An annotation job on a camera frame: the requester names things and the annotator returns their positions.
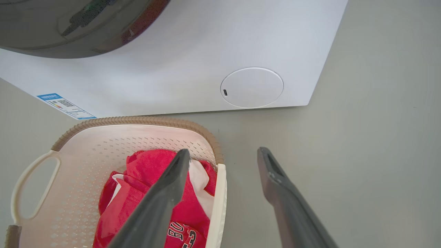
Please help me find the red basketball jersey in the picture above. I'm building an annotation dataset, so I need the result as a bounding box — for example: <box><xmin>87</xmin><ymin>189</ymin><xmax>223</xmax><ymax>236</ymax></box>
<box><xmin>92</xmin><ymin>149</ymin><xmax>217</xmax><ymax>248</ymax></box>

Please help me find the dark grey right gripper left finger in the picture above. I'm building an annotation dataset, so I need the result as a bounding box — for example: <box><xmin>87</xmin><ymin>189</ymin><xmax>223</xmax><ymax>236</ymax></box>
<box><xmin>107</xmin><ymin>149</ymin><xmax>191</xmax><ymax>248</ymax></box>

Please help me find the dark glass washing machine door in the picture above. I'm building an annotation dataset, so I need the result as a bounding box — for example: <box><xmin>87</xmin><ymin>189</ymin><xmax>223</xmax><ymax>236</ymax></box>
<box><xmin>0</xmin><ymin>0</ymin><xmax>171</xmax><ymax>59</ymax></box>

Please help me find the blue energy label sticker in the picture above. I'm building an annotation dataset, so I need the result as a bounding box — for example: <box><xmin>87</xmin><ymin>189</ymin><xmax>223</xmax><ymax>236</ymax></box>
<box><xmin>37</xmin><ymin>93</ymin><xmax>97</xmax><ymax>120</ymax></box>

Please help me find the cream plastic laundry basket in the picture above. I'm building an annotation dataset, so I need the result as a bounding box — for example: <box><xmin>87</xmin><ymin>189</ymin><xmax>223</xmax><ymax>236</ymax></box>
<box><xmin>4</xmin><ymin>116</ymin><xmax>228</xmax><ymax>248</ymax></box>

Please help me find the white washing machine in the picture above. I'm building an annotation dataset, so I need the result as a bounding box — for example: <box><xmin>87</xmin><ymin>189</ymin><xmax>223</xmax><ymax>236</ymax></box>
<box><xmin>0</xmin><ymin>0</ymin><xmax>349</xmax><ymax>120</ymax></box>

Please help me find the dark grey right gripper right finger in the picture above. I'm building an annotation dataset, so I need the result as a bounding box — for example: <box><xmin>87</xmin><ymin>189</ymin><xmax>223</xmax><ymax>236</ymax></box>
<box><xmin>257</xmin><ymin>147</ymin><xmax>339</xmax><ymax>248</ymax></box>

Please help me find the round white filter cover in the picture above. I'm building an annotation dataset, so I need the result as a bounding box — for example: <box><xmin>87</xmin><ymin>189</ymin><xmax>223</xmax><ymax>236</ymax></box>
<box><xmin>220</xmin><ymin>67</ymin><xmax>284</xmax><ymax>109</ymax></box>

